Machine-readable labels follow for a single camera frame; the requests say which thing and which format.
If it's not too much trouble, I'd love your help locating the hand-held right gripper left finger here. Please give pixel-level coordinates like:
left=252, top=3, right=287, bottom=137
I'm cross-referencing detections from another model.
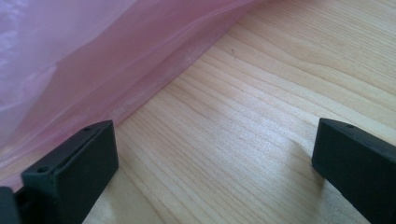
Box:
left=21, top=119, right=120, bottom=224

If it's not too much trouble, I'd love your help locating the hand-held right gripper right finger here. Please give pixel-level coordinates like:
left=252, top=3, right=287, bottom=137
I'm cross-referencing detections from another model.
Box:
left=311, top=118, right=396, bottom=224

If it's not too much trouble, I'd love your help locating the pink plastic bag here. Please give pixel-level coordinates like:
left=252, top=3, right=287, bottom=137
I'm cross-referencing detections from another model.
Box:
left=0, top=0, right=260, bottom=191

